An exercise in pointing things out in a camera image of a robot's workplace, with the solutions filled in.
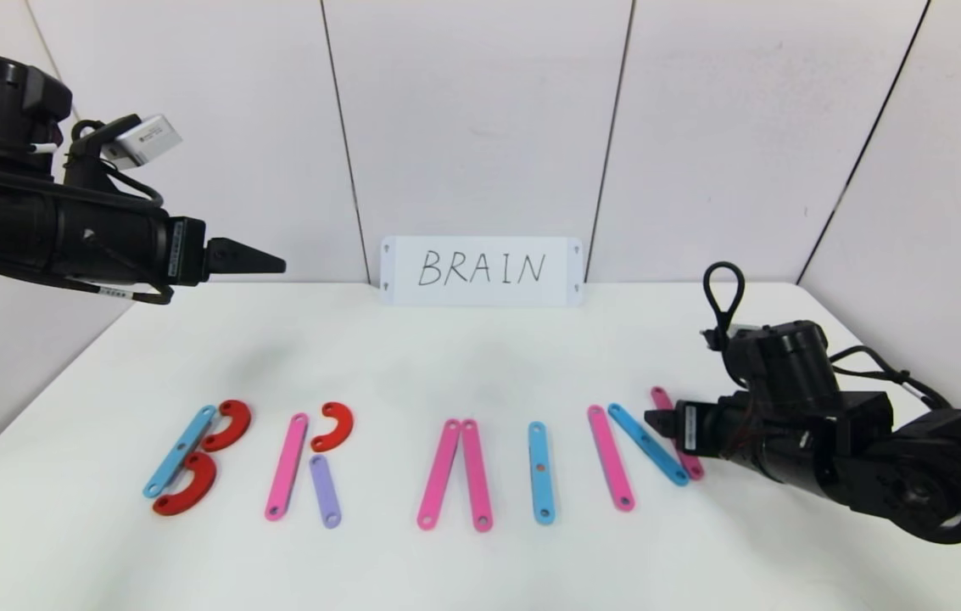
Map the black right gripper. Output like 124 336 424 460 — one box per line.
644 400 767 462

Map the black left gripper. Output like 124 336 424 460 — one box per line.
54 193 287 289

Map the pink bar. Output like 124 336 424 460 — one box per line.
416 418 462 532
460 419 494 533
264 413 310 521
651 387 706 482
588 406 637 513

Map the short blue bar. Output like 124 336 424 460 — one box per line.
607 403 690 487

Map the red C-shaped piece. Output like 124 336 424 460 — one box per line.
310 401 355 453
152 451 218 517
201 400 252 452

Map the short purple bar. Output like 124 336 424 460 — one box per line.
309 455 343 530

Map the white BRAIN sign card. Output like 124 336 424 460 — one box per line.
379 236 585 307

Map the blue bar with orange hole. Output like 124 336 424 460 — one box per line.
528 421 556 525

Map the long blue bar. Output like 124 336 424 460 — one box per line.
142 405 219 499

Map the thin black left camera cable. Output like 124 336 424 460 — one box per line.
0 253 176 305

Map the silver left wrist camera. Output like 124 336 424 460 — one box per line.
107 114 183 168

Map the black looped camera cable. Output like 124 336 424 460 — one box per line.
702 261 746 340

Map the black left camera bracket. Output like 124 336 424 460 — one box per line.
62 115 143 199

